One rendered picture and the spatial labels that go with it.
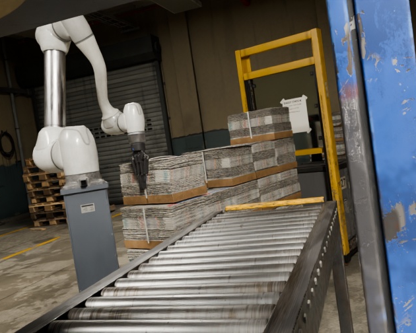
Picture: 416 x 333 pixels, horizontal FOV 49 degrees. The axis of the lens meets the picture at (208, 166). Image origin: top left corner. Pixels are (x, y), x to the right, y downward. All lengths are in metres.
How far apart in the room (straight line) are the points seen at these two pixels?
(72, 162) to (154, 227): 0.58
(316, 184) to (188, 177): 1.67
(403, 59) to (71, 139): 1.72
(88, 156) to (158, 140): 7.96
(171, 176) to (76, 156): 0.52
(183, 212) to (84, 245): 0.55
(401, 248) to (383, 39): 0.22
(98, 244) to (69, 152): 0.42
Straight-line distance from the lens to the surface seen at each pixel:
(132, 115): 2.37
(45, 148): 2.24
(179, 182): 2.37
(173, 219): 2.30
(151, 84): 10.10
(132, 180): 2.51
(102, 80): 2.37
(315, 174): 3.86
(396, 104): 0.51
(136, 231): 2.48
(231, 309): 0.90
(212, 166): 2.78
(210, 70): 9.67
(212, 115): 9.60
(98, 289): 1.18
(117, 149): 10.51
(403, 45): 0.52
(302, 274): 1.04
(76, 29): 2.28
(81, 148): 2.07
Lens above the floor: 1.11
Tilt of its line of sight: 3 degrees down
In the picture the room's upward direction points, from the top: 8 degrees counter-clockwise
